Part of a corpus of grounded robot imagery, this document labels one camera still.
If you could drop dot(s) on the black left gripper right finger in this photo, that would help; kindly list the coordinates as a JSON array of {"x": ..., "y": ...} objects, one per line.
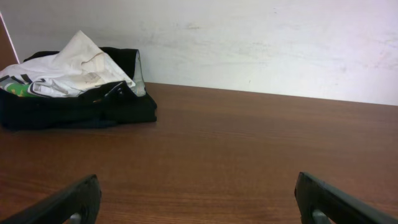
[{"x": 320, "y": 202}]

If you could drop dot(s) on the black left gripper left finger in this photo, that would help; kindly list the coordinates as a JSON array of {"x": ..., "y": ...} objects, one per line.
[{"x": 80, "y": 198}]

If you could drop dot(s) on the black folded clothes pile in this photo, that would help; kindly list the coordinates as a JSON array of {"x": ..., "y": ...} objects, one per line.
[{"x": 109, "y": 105}]

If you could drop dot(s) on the white folded t-shirt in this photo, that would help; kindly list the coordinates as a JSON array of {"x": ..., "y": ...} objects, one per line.
[{"x": 79, "y": 67}]

